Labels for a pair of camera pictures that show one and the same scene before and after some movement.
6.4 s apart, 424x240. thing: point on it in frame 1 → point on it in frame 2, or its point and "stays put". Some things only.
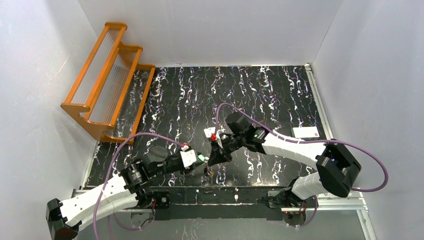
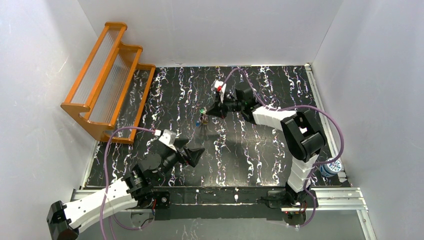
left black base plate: [162, 200] stays put
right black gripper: [224, 144] → [222, 108]
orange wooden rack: [109, 95] stays put
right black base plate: [284, 198] stays put
